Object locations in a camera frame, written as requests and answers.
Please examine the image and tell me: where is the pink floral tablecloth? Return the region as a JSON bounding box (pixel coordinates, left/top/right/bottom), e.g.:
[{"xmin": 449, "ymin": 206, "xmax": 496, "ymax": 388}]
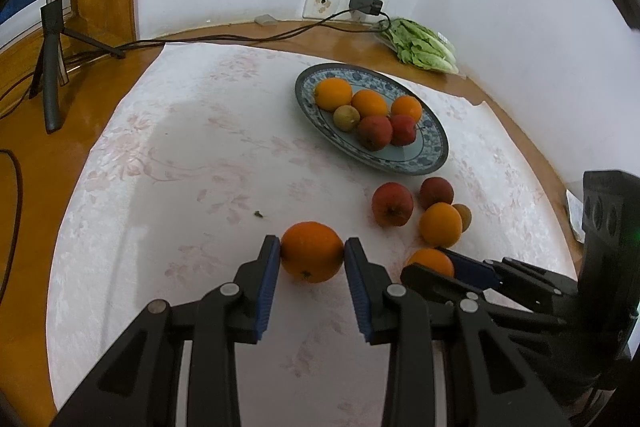
[{"xmin": 47, "ymin": 44, "xmax": 576, "ymax": 426}]

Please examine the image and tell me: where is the large orange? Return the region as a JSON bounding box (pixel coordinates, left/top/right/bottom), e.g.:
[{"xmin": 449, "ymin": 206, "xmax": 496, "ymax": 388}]
[{"xmin": 314, "ymin": 77, "xmax": 352, "ymax": 113}]

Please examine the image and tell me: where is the black power cable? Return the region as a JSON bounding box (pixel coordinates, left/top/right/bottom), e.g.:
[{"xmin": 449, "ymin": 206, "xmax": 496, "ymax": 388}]
[{"xmin": 64, "ymin": 8, "xmax": 393, "ymax": 58}]

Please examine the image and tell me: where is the blue white porcelain plate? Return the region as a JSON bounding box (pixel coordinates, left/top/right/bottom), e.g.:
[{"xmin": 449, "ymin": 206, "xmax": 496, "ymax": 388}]
[{"xmin": 295, "ymin": 63, "xmax": 449, "ymax": 176}]

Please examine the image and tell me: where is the brown pear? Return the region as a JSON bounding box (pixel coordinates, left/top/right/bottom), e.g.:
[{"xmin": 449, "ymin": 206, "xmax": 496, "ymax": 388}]
[
  {"xmin": 454, "ymin": 202, "xmax": 473, "ymax": 232},
  {"xmin": 332, "ymin": 104, "xmax": 360, "ymax": 133}
]

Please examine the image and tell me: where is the bagged green lettuce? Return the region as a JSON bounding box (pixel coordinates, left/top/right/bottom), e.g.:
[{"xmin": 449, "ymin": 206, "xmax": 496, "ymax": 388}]
[{"xmin": 378, "ymin": 17, "xmax": 459, "ymax": 75}]

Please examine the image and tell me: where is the white wall outlet plate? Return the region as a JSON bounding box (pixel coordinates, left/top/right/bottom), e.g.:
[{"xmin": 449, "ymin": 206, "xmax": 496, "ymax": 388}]
[{"xmin": 347, "ymin": 0, "xmax": 384, "ymax": 23}]

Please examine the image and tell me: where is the black floor cable loop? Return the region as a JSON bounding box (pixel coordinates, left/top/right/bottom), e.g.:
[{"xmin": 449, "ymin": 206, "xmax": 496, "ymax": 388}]
[{"xmin": 0, "ymin": 148, "xmax": 24, "ymax": 303}]

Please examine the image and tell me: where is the black phone tripod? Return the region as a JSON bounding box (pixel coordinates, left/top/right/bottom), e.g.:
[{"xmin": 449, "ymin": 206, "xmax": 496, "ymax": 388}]
[{"xmin": 27, "ymin": 0, "xmax": 125, "ymax": 134}]

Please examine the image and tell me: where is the white wall socket plate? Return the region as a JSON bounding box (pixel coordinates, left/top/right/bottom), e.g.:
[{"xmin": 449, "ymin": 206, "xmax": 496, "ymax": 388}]
[{"xmin": 303, "ymin": 0, "xmax": 344, "ymax": 20}]

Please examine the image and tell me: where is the black power adapter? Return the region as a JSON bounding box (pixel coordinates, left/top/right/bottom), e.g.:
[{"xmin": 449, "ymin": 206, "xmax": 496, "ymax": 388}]
[{"xmin": 348, "ymin": 0, "xmax": 383, "ymax": 16}]

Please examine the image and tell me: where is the red apple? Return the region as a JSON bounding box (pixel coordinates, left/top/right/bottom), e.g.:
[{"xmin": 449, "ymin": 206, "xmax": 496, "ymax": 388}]
[
  {"xmin": 419, "ymin": 176, "xmax": 454, "ymax": 209},
  {"xmin": 356, "ymin": 116, "xmax": 392, "ymax": 152},
  {"xmin": 371, "ymin": 182, "xmax": 414, "ymax": 228},
  {"xmin": 390, "ymin": 115, "xmax": 416, "ymax": 146}
]

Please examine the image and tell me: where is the white paper packet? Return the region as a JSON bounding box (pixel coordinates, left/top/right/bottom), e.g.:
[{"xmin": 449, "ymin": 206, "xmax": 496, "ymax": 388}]
[{"xmin": 565, "ymin": 188, "xmax": 586, "ymax": 244}]

